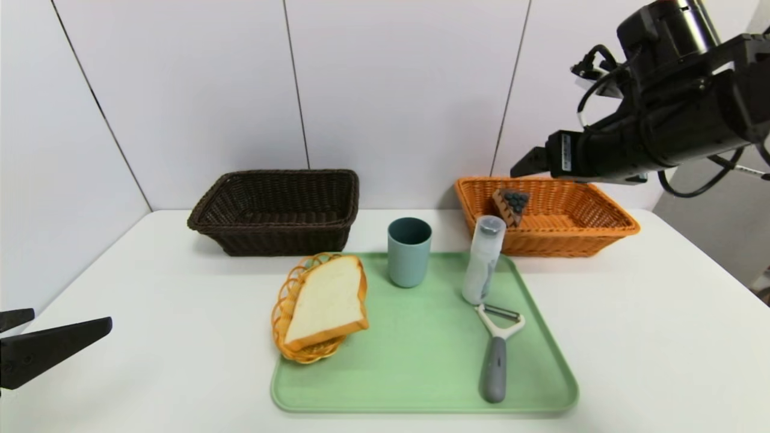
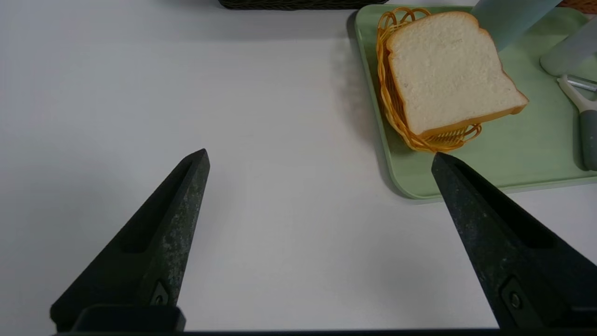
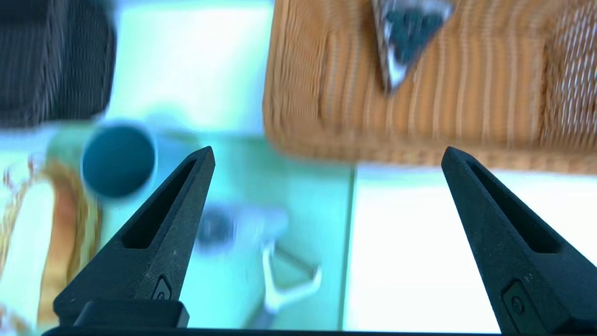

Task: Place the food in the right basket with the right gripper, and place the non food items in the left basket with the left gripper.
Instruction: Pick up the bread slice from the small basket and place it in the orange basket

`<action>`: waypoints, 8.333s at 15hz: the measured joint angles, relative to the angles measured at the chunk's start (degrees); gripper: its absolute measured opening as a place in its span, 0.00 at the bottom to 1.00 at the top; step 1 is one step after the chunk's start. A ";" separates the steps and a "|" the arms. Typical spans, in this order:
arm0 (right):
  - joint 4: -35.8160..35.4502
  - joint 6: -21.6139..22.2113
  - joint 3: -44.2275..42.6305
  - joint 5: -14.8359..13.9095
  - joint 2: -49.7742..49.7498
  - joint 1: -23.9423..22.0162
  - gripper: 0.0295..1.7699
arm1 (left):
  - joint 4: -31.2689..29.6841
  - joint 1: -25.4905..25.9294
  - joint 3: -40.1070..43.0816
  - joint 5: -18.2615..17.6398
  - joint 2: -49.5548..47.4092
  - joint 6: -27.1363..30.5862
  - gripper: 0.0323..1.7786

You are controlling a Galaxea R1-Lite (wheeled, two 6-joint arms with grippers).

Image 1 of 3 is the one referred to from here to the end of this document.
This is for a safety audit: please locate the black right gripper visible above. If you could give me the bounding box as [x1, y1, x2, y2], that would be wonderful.
[510, 108, 648, 185]

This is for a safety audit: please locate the chocolate blueberry cake slice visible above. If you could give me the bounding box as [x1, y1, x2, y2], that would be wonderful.
[492, 188, 531, 228]

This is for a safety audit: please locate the teal plastic cup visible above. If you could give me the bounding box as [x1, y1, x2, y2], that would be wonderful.
[387, 218, 432, 288]

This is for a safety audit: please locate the white bread slice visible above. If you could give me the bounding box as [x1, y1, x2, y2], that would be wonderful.
[284, 255, 369, 351]

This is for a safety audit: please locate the orange wicker basket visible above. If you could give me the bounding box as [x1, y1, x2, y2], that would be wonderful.
[454, 176, 640, 258]

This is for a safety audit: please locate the small yellow wicker basket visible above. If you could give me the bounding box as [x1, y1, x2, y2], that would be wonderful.
[272, 253, 362, 363]

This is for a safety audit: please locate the dark brown wicker basket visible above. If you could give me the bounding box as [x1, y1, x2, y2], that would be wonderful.
[187, 170, 360, 257]

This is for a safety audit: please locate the white bottle grey cap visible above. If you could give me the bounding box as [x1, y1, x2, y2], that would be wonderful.
[461, 215, 506, 305]

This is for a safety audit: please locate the green plastic tray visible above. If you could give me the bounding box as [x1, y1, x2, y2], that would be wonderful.
[271, 252, 579, 413]

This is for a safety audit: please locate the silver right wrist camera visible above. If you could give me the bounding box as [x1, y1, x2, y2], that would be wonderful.
[574, 63, 626, 100]

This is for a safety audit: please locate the white peeler grey handle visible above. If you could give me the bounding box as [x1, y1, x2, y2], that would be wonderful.
[473, 303, 526, 402]

